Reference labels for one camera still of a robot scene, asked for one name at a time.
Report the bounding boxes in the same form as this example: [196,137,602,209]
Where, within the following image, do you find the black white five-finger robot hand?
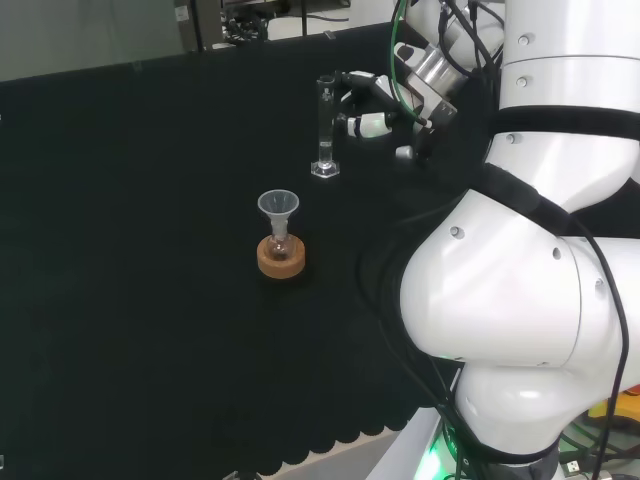
[333,69,459,169]

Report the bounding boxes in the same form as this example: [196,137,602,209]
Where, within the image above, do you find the clear glass graduated cylinder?
[309,74,342,180]

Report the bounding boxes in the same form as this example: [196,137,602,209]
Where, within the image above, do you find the clear plastic funnel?
[256,188,301,236]

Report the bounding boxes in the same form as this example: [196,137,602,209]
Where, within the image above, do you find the small round-bottom glass flask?
[266,227,292,262]

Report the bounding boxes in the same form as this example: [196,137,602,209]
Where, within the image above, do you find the grey metal cabinet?
[172,0,207,54]

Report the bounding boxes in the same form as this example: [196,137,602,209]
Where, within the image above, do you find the black bench cloth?
[0,22,640,476]

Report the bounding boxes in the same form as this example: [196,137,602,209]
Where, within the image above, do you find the yellow stop button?
[587,383,640,431]

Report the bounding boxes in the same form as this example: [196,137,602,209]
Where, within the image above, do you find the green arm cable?
[389,0,427,124]

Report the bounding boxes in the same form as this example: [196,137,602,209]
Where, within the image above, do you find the black cable bundle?
[222,9,271,44]

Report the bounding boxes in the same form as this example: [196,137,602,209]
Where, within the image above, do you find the brown cork ring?
[256,234,307,279]

